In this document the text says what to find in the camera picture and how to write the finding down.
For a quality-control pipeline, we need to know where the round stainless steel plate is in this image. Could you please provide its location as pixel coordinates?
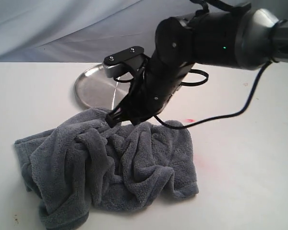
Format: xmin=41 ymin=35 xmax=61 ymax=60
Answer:
xmin=73 ymin=63 xmax=132 ymax=110

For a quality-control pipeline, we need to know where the grey fluffy towel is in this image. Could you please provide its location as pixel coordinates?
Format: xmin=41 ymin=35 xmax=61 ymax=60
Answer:
xmin=14 ymin=108 xmax=199 ymax=230

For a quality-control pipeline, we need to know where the grey backdrop cloth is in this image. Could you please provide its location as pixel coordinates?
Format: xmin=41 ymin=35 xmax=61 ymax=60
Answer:
xmin=0 ymin=0 xmax=200 ymax=62

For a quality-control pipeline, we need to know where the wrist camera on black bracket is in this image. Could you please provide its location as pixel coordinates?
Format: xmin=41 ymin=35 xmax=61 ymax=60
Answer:
xmin=103 ymin=46 xmax=150 ymax=78

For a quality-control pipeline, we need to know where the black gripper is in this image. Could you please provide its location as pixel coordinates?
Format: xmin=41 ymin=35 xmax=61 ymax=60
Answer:
xmin=106 ymin=55 xmax=194 ymax=127

